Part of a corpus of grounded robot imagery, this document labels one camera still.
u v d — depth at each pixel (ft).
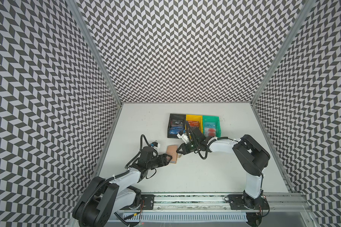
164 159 2.54
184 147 2.63
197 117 3.40
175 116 3.53
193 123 3.35
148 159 2.24
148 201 2.37
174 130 3.28
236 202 2.38
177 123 3.40
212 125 3.35
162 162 2.47
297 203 2.48
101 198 1.39
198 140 2.42
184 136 2.77
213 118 3.63
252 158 1.61
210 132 3.24
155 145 2.69
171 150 2.92
